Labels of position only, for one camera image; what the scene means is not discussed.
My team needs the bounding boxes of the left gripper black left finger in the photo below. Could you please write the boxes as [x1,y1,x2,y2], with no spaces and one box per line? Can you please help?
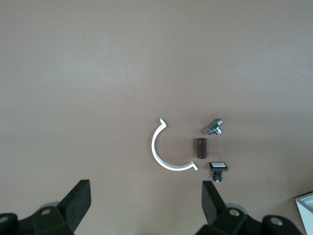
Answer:
[0,179,92,235]

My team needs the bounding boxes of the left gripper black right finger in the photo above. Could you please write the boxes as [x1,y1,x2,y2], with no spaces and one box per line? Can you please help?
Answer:
[195,180,307,235]

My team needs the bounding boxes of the white drawer cabinet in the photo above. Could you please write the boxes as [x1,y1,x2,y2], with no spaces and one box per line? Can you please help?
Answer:
[295,192,313,235]

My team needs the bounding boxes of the dark brown rectangular block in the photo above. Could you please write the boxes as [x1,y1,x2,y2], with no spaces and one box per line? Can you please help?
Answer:
[194,138,208,160]

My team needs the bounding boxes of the shiny metal fitting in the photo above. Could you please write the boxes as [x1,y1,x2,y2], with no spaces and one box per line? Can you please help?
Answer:
[204,118,224,136]

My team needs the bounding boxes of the black switch with white cap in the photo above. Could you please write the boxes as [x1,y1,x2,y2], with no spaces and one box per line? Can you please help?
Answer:
[208,161,229,183]

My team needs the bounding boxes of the white half-ring clamp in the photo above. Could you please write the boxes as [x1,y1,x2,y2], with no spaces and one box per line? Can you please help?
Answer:
[151,118,198,173]

